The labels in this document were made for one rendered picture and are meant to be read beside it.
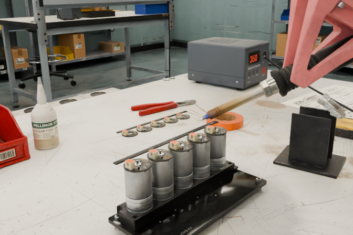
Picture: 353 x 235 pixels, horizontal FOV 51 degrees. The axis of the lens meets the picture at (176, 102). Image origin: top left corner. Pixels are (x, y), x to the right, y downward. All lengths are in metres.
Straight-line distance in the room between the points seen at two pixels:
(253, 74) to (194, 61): 0.14
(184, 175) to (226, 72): 0.47
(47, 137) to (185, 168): 0.24
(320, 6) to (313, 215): 0.20
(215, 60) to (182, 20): 5.66
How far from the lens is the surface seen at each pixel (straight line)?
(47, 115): 0.53
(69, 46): 5.02
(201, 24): 6.20
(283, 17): 4.95
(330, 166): 0.49
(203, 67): 0.84
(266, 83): 0.33
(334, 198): 0.43
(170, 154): 0.35
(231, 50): 0.80
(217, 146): 0.41
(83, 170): 0.48
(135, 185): 0.33
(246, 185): 0.41
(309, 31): 0.31
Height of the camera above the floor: 0.96
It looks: 17 degrees down
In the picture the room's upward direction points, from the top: 1 degrees counter-clockwise
